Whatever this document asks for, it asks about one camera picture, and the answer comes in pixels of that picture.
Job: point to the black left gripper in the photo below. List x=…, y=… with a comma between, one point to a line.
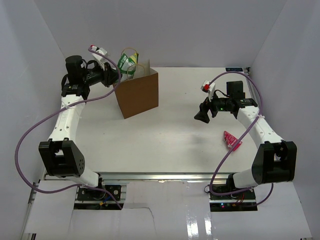
x=109, y=75

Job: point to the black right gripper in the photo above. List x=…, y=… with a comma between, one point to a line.
x=203, y=116

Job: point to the dark green chips packet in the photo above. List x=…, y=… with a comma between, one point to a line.
x=127, y=65

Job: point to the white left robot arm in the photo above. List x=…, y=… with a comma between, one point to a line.
x=60, y=154

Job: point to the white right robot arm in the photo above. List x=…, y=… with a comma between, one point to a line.
x=275, y=160

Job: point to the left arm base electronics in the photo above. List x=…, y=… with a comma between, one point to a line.
x=88, y=199

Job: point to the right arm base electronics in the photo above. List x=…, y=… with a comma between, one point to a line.
x=240, y=202

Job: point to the brown paper bag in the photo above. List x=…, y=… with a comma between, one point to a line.
x=140, y=93

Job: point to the red snack packet near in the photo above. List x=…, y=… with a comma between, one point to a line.
x=230, y=141

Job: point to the blue label sticker right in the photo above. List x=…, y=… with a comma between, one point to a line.
x=234, y=69

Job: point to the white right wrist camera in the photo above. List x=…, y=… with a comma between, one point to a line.
x=209, y=88

